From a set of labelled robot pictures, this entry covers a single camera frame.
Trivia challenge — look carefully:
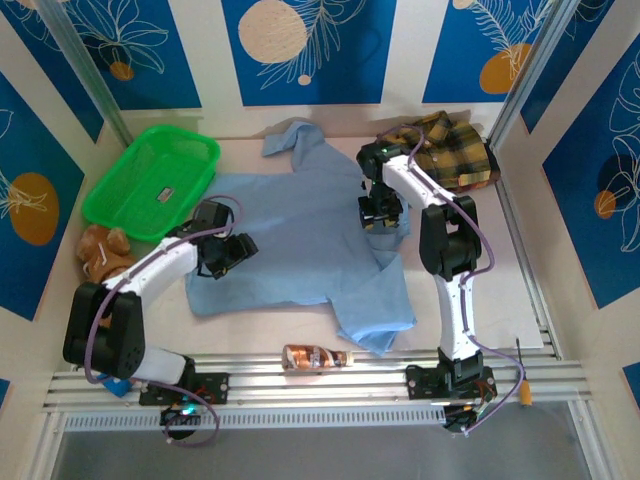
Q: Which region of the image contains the aluminium rail frame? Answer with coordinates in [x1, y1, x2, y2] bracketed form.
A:
[42, 349, 596, 416]

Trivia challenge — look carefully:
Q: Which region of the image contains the brown drink bottle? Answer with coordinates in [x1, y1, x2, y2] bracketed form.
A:
[282, 343, 355, 374]

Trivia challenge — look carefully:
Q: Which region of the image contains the orange handled screwdriver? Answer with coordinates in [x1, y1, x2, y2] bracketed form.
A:
[514, 337, 534, 407]

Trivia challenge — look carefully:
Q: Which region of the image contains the brown teddy bear plush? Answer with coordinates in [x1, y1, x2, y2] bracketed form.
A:
[75, 223, 137, 286]

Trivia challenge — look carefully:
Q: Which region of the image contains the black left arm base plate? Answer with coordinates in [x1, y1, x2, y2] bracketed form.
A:
[138, 372, 231, 406]

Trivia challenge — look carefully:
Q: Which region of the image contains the yellow black plaid shirt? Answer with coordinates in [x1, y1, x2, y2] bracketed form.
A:
[375, 110, 496, 194]

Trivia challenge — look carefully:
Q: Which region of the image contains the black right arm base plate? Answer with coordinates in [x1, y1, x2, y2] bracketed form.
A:
[405, 364, 497, 401]

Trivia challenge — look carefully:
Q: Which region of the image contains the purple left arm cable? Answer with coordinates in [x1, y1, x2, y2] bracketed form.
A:
[82, 194, 245, 449]

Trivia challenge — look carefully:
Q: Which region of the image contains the green plastic basket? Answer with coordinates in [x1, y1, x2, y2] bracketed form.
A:
[82, 125, 222, 245]

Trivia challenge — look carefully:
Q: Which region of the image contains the aluminium corner post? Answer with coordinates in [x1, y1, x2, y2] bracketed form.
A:
[34, 0, 134, 146]
[487, 0, 581, 151]

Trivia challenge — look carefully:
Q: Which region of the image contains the grey metal panel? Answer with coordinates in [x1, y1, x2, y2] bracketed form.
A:
[49, 429, 594, 480]

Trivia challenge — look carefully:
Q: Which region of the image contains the white slotted cable duct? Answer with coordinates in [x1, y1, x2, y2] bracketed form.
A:
[63, 407, 446, 432]

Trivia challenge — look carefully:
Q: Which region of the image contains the blue and orange toy block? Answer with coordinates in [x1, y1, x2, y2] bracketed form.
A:
[97, 372, 135, 400]

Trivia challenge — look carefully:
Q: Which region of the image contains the aluminium side rail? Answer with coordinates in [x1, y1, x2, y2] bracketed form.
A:
[494, 144, 564, 359]

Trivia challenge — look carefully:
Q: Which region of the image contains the light blue long sleeve shirt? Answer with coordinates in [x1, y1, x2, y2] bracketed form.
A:
[184, 118, 418, 357]

